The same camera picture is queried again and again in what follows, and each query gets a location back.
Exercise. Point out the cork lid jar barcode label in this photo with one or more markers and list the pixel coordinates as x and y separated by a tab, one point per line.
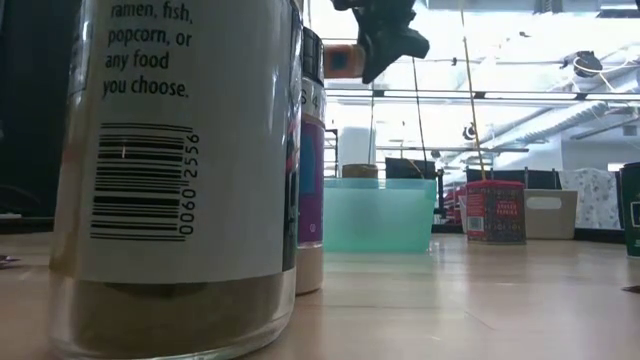
190	150

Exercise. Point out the black computer case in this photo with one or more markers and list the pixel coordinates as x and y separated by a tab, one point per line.
400	167

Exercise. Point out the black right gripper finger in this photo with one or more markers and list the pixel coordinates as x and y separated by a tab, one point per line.
390	40

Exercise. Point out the garlic powder jar purple label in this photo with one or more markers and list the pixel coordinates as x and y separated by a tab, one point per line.
311	200

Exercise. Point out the black partition panel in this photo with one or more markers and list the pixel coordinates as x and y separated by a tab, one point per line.
540	179

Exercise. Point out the orange spice jar black lid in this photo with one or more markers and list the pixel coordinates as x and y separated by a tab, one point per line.
342	62

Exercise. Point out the long light bar fixture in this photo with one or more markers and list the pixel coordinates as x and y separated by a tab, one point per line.
525	95

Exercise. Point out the dark green jar black lid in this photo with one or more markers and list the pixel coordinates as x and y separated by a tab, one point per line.
632	225

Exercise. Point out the white patterned cloth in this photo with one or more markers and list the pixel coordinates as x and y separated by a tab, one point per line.
590	200

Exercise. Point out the black curtain partition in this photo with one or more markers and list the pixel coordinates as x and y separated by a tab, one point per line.
30	100

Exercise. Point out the red background cart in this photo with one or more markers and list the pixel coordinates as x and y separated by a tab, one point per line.
452	205

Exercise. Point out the teal translucent plastic tray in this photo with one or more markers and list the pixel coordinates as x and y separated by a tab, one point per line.
380	220

